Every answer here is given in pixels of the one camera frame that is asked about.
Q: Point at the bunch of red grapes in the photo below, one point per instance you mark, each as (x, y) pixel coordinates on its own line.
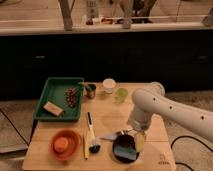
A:
(71, 97)

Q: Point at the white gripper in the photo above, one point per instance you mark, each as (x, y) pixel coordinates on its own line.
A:
(139, 121)

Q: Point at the orange round object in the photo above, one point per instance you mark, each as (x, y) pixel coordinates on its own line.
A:
(61, 144)

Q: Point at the black white dish brush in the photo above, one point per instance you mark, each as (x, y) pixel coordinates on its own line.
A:
(95, 142)

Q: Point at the yellow stick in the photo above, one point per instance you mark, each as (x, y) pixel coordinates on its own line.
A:
(86, 146)

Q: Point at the metal cup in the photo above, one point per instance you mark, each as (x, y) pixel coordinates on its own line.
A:
(90, 90)

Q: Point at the orange bowl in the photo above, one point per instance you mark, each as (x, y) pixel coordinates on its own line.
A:
(74, 143)

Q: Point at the green plastic tray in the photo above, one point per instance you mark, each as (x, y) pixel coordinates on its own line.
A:
(54, 92)

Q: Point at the tan wooden block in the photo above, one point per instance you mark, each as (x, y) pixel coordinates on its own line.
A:
(53, 109)

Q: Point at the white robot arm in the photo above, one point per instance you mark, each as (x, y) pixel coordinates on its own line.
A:
(149, 99)

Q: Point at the white cup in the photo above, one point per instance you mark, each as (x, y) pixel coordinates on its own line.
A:
(109, 85)

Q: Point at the green translucent cup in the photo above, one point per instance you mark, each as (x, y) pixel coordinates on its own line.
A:
(121, 94)

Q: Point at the dark purple bowl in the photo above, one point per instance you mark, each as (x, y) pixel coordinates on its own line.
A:
(125, 141)

